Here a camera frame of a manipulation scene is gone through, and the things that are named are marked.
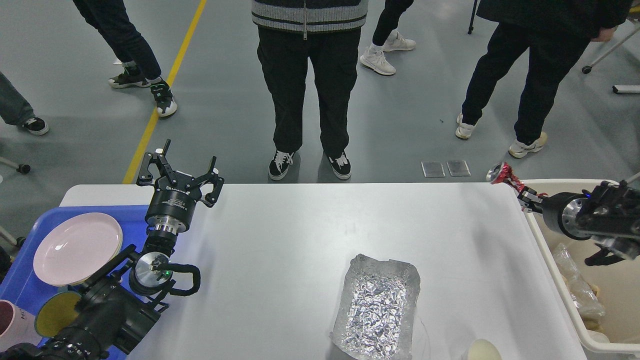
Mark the person in olive trousers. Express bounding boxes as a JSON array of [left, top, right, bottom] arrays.
[[0, 73, 50, 136]]

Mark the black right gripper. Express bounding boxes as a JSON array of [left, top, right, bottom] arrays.
[[518, 186, 592, 240]]

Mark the person in dark jeans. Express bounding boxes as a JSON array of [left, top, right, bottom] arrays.
[[73, 0, 178, 117]]

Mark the aluminium foil tray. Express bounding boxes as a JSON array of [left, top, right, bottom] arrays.
[[330, 254, 421, 360]]

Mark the beige plastic bin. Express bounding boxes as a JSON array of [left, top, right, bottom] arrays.
[[513, 179, 640, 357]]

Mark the pink mug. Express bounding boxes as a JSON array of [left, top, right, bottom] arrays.
[[0, 300, 42, 351]]

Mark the person in black tracksuit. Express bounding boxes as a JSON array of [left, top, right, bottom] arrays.
[[454, 0, 633, 158]]

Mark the blue-grey mug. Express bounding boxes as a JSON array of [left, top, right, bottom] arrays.
[[34, 291, 82, 338]]

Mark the person in grey sweater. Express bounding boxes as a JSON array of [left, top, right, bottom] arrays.
[[251, 0, 370, 181]]

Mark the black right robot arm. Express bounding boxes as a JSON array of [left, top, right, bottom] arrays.
[[518, 180, 640, 266]]

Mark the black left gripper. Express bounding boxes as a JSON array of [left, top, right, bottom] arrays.
[[137, 139, 226, 234]]

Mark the crushed red soda can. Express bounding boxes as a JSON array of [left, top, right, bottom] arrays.
[[486, 161, 526, 199]]

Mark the white lid bottom edge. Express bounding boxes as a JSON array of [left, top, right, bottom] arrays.
[[460, 339, 503, 360]]

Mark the person in white sneakers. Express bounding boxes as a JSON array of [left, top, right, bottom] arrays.
[[359, 0, 416, 76]]

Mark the pink plate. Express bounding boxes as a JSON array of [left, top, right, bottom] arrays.
[[33, 212, 124, 287]]

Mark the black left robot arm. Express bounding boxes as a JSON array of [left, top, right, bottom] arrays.
[[1, 144, 225, 360]]

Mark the blue plastic tray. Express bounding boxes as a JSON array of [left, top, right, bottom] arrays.
[[1, 205, 162, 360]]

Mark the metal floor plate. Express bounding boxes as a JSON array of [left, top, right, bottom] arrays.
[[421, 161, 446, 178], [446, 160, 471, 177]]

